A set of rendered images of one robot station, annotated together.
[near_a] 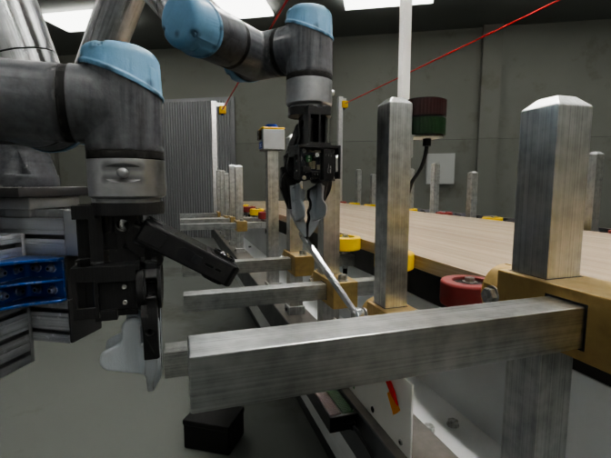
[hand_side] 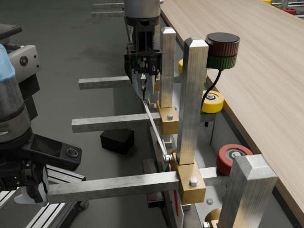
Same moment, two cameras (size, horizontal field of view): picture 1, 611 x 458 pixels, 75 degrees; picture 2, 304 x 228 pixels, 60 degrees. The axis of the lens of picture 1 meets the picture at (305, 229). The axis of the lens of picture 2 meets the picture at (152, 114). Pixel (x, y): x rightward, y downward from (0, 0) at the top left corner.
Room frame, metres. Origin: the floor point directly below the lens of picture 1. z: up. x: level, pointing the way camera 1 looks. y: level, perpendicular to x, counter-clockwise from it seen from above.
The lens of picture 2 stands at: (0.10, -0.12, 1.32)
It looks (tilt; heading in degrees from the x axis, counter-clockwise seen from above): 35 degrees down; 10
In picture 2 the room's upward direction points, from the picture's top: straight up
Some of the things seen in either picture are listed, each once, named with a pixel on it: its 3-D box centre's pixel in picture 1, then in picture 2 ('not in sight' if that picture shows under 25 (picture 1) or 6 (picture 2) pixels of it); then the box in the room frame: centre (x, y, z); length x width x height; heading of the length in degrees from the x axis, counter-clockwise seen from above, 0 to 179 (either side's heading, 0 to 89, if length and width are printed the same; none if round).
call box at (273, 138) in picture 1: (271, 140); not in sight; (1.29, 0.11, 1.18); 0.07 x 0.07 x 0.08; 18
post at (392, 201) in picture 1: (390, 269); (186, 142); (0.56, -0.12, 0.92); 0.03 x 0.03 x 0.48; 18
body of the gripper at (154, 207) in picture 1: (124, 257); (14, 156); (0.42, 0.19, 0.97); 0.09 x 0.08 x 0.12; 108
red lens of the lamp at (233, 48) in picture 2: (424, 109); (221, 44); (0.58, -0.17, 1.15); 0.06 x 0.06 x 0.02
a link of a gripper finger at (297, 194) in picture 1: (301, 211); (137, 87); (0.66, 0.01, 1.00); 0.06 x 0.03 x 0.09; 18
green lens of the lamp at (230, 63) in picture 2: (424, 127); (219, 57); (0.58, -0.17, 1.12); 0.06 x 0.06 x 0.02
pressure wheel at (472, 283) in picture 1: (467, 316); (232, 171); (0.56, -0.24, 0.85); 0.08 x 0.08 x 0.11
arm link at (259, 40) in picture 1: (252, 54); not in sight; (0.70, 0.09, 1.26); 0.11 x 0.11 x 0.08; 61
